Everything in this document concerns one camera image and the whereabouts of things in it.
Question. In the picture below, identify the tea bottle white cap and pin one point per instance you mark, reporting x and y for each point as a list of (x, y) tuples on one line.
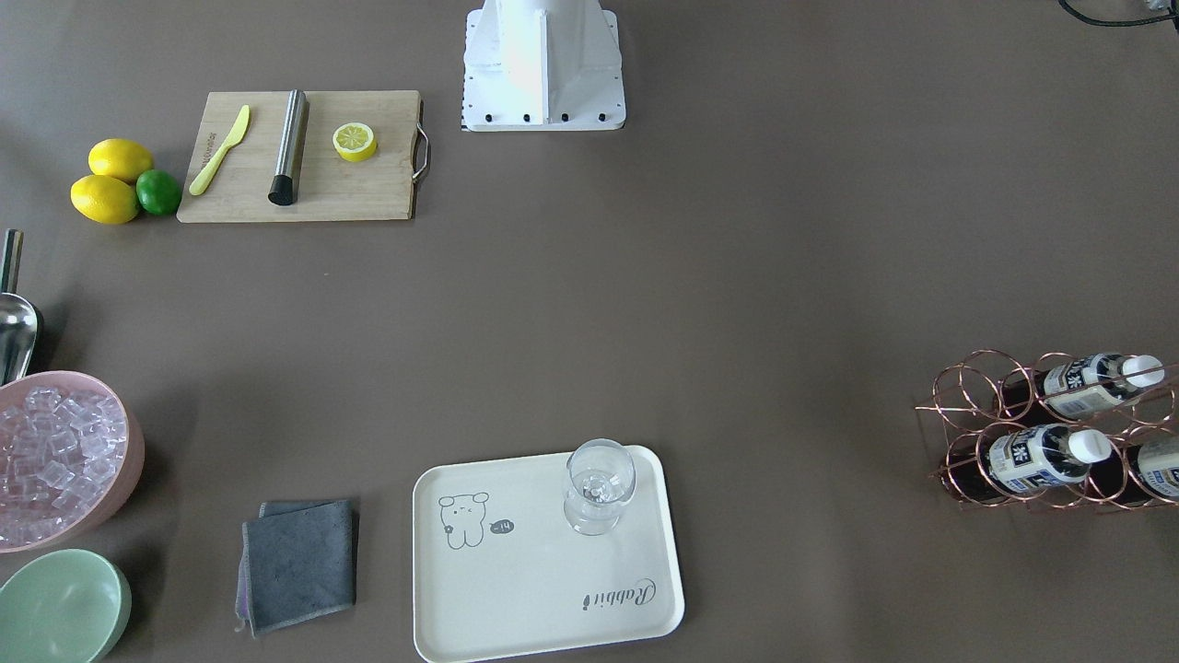
[(1080, 389), (1143, 473), (1025, 461)]

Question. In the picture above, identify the copper wire bottle basket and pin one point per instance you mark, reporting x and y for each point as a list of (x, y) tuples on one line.
[(960, 409)]

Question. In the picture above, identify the clear wine glass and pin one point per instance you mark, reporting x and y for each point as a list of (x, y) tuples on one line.
[(599, 485)]

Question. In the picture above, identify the cream rabbit tray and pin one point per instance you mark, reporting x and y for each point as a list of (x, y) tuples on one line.
[(499, 572)]

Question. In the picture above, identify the bamboo cutting board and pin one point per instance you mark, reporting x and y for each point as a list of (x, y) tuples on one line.
[(381, 188)]

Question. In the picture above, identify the half lemon slice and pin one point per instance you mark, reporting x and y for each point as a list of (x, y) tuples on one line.
[(355, 142)]

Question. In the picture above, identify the steel muddler black tip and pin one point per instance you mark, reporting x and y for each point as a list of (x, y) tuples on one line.
[(285, 181)]

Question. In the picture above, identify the grey folded cloth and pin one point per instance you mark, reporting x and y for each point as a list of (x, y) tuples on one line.
[(297, 563)]

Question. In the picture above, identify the yellow plastic knife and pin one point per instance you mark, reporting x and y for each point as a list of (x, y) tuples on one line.
[(233, 138)]

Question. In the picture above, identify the green lime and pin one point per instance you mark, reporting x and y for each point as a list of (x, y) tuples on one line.
[(158, 192)]

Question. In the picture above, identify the yellow lemon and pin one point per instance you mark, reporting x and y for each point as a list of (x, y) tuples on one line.
[(121, 159), (104, 199)]

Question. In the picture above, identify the pink bowl of ice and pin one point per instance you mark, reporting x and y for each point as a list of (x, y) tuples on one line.
[(73, 453)]

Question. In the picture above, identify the steel ice scoop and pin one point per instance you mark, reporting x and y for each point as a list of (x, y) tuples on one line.
[(20, 320)]

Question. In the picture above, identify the green bowl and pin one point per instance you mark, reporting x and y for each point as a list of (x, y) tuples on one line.
[(65, 606)]

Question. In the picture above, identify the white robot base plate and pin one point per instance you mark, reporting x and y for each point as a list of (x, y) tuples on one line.
[(542, 66)]

